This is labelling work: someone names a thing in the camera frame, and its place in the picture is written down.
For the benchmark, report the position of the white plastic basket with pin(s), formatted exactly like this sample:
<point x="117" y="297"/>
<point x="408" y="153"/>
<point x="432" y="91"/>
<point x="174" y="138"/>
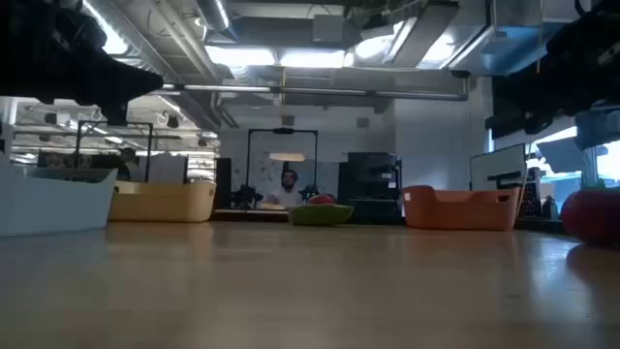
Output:
<point x="53" y="208"/>

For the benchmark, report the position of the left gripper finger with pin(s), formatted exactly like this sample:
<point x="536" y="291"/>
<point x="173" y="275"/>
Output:
<point x="131" y="82"/>
<point x="117" y="115"/>

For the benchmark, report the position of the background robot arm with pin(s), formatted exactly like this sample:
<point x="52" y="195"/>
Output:
<point x="310" y="191"/>
<point x="246" y="196"/>

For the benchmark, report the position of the smooth silver duct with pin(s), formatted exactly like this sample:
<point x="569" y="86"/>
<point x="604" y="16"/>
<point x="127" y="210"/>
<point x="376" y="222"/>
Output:
<point x="213" y="14"/>

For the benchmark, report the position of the ceiling light panel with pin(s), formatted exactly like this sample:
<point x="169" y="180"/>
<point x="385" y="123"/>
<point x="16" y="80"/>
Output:
<point x="312" y="58"/>
<point x="239" y="55"/>

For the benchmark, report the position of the grey tilted panel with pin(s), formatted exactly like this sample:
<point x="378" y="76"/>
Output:
<point x="562" y="155"/>

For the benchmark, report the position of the orange plastic basket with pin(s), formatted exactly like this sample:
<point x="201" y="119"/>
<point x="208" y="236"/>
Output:
<point x="460" y="215"/>

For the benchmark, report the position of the black ceiling spotlight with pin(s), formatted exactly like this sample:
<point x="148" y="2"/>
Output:
<point x="173" y="121"/>
<point x="202" y="142"/>
<point x="51" y="118"/>

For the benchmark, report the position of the white cabinet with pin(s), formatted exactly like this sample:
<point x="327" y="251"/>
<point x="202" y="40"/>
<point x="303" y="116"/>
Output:
<point x="167" y="168"/>

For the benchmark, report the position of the red tomato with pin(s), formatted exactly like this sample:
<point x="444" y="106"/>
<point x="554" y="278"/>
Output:
<point x="321" y="199"/>
<point x="593" y="218"/>

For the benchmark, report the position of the grey ceiling box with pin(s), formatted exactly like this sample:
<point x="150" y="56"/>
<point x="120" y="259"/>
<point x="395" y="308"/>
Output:
<point x="329" y="29"/>

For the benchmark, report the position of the seated person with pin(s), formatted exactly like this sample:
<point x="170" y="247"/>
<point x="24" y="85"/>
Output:
<point x="288" y="196"/>

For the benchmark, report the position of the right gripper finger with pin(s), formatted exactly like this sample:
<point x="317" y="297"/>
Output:
<point x="537" y="123"/>

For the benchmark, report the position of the black hanging monitor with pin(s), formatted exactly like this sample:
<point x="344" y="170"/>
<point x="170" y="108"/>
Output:
<point x="598" y="128"/>

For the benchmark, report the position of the black shelf cabinet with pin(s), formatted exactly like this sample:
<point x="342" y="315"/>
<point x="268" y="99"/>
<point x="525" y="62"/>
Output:
<point x="370" y="174"/>

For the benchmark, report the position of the black upright cabinet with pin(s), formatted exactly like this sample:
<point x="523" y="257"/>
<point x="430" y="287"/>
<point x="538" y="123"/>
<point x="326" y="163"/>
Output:
<point x="224" y="184"/>

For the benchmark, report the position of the white pendant lamp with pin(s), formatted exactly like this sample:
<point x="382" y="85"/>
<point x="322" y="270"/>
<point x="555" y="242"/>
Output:
<point x="287" y="157"/>

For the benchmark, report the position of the green cucumber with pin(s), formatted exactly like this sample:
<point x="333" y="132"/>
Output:
<point x="319" y="215"/>

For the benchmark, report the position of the yellow plastic basket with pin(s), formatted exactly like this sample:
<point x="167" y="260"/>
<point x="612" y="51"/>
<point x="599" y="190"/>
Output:
<point x="164" y="203"/>

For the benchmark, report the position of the whiteboard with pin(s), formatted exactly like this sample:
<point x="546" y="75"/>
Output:
<point x="496" y="165"/>

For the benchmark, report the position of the dark bottle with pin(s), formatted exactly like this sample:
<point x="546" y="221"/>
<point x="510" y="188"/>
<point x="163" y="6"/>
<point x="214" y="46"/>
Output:
<point x="549" y="208"/>

